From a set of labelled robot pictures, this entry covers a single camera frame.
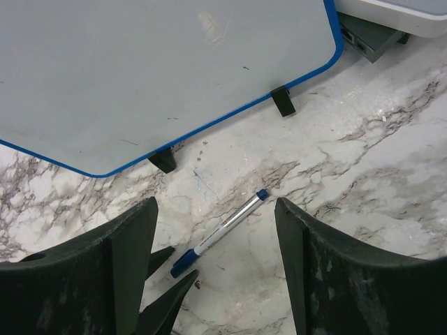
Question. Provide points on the black foam block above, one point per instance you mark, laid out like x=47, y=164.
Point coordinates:
x=370, y=39

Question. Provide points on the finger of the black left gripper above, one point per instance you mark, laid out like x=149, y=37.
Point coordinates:
x=159, y=317
x=157, y=259

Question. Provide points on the blue white marker pen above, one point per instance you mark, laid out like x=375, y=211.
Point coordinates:
x=192, y=254

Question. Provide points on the black whiteboard stand foot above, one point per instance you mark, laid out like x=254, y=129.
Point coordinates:
x=164, y=160
x=283, y=102

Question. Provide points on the white plastic box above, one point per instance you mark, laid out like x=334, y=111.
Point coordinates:
x=422, y=18

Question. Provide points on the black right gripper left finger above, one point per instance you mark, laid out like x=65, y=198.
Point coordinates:
x=90, y=284

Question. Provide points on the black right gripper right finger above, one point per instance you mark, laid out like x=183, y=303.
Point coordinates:
x=338, y=284

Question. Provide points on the blue framed whiteboard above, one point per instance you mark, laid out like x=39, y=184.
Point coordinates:
x=96, y=86

